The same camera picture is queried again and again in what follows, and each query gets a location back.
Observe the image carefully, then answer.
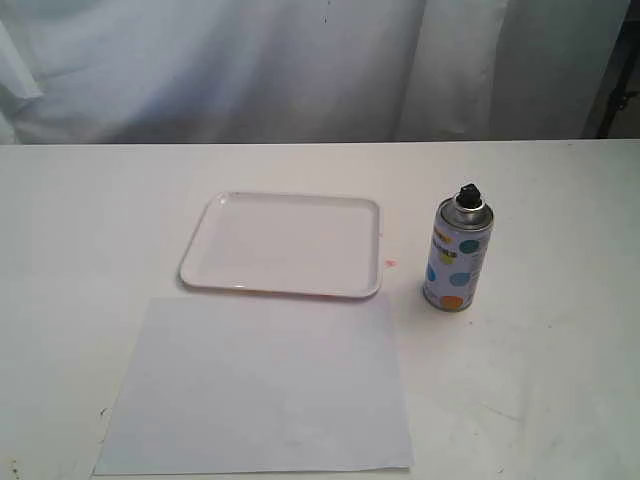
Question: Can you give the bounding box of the spray can with coloured dots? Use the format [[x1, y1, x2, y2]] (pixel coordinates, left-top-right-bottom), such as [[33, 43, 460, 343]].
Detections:
[[422, 183, 494, 312]]

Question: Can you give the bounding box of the white rectangular plastic tray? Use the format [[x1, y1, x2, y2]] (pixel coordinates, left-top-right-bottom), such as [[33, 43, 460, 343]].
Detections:
[[179, 191, 382, 299]]

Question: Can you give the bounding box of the white paper sheet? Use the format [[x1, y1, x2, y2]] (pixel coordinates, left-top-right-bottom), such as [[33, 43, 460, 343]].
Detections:
[[95, 295, 413, 476]]

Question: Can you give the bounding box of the white cloth backdrop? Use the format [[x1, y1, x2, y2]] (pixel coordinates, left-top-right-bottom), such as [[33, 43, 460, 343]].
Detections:
[[1, 1, 629, 144]]

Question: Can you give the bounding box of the black tripod stand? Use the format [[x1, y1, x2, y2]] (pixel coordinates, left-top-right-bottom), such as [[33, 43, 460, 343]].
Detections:
[[596, 1, 639, 139]]

